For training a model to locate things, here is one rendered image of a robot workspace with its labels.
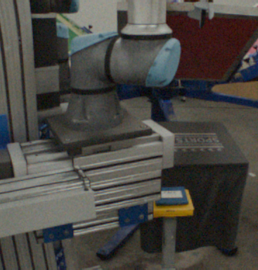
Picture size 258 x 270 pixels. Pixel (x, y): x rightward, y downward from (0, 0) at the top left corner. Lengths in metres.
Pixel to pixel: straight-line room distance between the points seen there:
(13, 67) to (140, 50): 0.37
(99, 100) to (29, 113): 0.24
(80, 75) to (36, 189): 0.28
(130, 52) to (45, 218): 0.40
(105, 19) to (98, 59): 5.12
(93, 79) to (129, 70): 0.10
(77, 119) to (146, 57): 0.23
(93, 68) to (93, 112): 0.11
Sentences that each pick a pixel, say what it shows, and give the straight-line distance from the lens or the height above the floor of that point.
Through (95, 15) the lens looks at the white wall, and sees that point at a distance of 6.02.
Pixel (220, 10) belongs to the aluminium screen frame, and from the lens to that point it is 1.45.
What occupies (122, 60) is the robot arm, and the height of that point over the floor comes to 1.43.
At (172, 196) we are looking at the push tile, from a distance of 1.25.
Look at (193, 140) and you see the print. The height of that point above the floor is 0.95.
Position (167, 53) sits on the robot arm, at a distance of 0.85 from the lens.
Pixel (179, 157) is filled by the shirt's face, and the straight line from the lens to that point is 1.57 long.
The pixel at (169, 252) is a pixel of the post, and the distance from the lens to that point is 1.37.
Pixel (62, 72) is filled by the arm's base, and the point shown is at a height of 1.31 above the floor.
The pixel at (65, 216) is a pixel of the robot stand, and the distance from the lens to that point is 0.87.
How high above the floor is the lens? 1.58
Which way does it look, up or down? 24 degrees down
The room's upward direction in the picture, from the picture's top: 2 degrees clockwise
